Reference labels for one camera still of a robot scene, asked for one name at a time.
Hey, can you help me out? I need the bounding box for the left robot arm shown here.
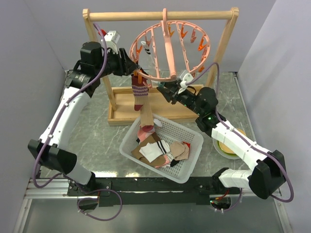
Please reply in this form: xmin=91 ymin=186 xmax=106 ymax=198
xmin=28 ymin=42 xmax=139 ymax=195

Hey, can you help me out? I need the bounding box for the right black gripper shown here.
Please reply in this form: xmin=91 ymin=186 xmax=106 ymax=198
xmin=156 ymin=80 xmax=203 ymax=117

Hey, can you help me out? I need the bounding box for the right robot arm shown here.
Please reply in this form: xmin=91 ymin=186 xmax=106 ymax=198
xmin=157 ymin=83 xmax=286 ymax=199

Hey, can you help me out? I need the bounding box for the wooden hanger rack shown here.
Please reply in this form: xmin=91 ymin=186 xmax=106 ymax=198
xmin=82 ymin=7 xmax=239 ymax=126

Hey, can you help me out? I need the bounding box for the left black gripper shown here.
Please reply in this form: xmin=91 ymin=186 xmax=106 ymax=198
xmin=95 ymin=47 xmax=138 ymax=78

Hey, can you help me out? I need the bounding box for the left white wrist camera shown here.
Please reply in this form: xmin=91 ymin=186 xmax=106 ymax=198
xmin=104 ymin=31 xmax=120 ymax=54

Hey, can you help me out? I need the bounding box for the yellow bowl on plate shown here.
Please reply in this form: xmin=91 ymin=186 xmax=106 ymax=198
xmin=212 ymin=137 xmax=242 ymax=160

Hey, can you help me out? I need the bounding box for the aluminium frame rail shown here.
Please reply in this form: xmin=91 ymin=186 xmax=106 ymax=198
xmin=23 ymin=176 xmax=282 ymax=200

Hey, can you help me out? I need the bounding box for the pile of socks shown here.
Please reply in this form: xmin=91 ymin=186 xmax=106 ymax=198
xmin=131 ymin=119 xmax=190 ymax=168

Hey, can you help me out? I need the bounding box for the beige purple striped sock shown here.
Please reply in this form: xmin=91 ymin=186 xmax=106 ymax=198
xmin=131 ymin=74 xmax=154 ymax=132

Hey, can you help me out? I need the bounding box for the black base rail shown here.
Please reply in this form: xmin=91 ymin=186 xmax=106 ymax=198
xmin=67 ymin=177 xmax=240 ymax=207

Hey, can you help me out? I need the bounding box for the pink round clip hanger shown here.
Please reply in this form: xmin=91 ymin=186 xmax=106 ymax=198
xmin=130 ymin=8 xmax=210 ymax=82

